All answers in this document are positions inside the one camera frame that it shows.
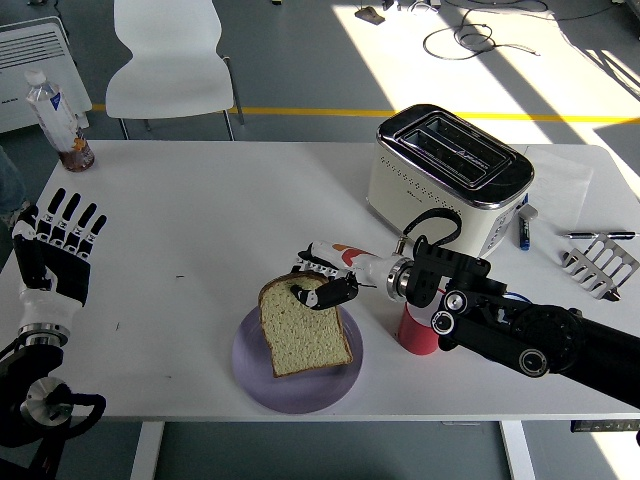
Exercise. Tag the cream and chrome toaster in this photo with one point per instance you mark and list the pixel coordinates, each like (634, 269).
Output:
(415, 190)

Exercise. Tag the black table control panel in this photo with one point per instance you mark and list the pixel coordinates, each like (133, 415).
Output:
(605, 425)

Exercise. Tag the clear plastic drink bottle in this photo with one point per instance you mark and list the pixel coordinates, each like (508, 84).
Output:
(57, 125)

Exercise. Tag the white panel heater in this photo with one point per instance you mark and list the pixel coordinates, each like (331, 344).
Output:
(30, 65)

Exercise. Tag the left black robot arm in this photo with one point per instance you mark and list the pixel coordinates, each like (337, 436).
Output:
(30, 395)

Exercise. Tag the white plastic chair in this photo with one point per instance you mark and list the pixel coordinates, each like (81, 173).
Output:
(170, 85)

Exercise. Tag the bread slice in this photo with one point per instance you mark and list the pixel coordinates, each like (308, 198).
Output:
(305, 335)

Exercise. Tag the metal toast rack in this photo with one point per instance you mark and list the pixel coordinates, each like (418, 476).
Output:
(600, 265)

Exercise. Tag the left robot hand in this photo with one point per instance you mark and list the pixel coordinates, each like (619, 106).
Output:
(65, 270)

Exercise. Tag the yellow floor tape line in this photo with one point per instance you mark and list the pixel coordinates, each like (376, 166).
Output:
(310, 111)

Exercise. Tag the blue marker pen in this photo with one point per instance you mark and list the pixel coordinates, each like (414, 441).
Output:
(523, 232)

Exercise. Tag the dark floor pedal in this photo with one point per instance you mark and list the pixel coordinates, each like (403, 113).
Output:
(370, 15)

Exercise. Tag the white paper sheet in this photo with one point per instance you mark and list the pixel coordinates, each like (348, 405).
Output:
(560, 185)

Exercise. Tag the purple plastic plate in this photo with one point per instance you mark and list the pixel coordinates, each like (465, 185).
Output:
(300, 390)

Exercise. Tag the white table leg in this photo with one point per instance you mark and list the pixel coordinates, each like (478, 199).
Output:
(146, 450)
(517, 450)

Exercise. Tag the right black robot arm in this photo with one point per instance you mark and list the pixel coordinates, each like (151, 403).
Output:
(525, 330)

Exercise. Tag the red enamel mug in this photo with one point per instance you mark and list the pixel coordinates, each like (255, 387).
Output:
(415, 337)

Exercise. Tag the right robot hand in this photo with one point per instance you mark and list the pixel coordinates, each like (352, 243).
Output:
(367, 265)

